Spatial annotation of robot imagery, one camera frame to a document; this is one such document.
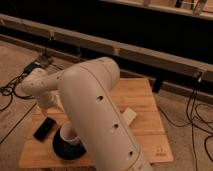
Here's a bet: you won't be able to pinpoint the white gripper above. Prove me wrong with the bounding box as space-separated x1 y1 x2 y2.
35 91 56 109

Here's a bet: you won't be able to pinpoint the black rectangular eraser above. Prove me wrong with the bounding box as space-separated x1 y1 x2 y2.
33 117 56 141

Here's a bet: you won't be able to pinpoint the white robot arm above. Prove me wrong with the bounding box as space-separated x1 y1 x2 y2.
22 57 153 171

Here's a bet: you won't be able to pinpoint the black power adapter box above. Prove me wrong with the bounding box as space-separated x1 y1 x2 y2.
23 55 54 76

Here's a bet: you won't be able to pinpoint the white paper cup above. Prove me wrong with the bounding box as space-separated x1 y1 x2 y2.
60 121 80 145

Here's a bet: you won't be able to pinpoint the black round plate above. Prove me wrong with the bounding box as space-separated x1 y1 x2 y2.
52 130 86 160

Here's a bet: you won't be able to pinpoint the wooden board table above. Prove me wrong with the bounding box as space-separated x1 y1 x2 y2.
19 78 173 169

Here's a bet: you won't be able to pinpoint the black floor cables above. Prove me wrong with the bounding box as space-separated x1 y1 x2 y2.
0 72 38 113

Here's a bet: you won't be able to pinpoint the black cables right side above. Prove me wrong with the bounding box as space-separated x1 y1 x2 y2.
156 74 213 164

